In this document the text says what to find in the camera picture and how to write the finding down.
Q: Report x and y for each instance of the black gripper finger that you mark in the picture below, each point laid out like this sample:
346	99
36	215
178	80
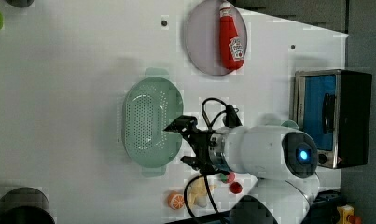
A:
193	162
182	124

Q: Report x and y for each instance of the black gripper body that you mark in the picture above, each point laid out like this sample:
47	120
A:
200	141

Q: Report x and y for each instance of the mint green oval strainer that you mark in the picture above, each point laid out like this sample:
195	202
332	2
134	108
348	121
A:
148	108

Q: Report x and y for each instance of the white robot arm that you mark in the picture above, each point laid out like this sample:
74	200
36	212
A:
283	161

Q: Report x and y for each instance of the toy peeled banana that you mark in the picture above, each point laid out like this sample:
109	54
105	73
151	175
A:
197	194

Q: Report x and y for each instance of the toy strawberry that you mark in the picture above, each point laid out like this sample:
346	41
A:
227	178

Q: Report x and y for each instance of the toy orange slice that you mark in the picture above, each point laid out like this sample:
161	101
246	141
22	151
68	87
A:
175	200

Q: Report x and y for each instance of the small red toy fruit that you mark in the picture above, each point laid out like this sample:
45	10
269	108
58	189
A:
236	188

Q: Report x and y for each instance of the red ketchup bottle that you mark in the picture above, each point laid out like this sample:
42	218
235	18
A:
230	44

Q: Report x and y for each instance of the mint green cup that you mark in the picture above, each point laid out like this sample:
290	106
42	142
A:
290	124

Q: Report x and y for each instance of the grey round plate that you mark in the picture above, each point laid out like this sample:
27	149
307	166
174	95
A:
201	34

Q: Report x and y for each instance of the black and steel toaster oven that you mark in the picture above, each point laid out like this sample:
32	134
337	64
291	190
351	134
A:
333	107

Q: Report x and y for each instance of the dark grey round object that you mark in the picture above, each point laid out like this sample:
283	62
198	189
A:
20	3

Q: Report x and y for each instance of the blue metal frame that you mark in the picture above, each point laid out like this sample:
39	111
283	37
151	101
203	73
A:
322	211

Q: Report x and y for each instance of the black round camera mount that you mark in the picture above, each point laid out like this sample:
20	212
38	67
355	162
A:
25	206

